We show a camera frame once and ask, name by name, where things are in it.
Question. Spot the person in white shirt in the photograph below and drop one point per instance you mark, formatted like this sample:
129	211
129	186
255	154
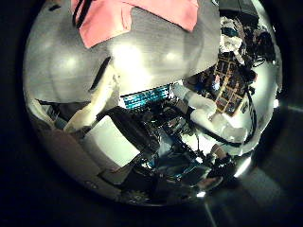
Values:
230	39

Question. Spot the black cabinet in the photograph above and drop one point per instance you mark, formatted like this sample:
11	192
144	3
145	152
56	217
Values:
240	6

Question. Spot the teal ribbed panel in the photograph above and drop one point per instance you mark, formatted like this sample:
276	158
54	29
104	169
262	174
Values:
145	97

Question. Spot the wooden cubby shelf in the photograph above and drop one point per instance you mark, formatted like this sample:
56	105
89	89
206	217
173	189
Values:
232	91

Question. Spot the pink cloth garment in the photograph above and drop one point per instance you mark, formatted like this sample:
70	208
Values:
104	25

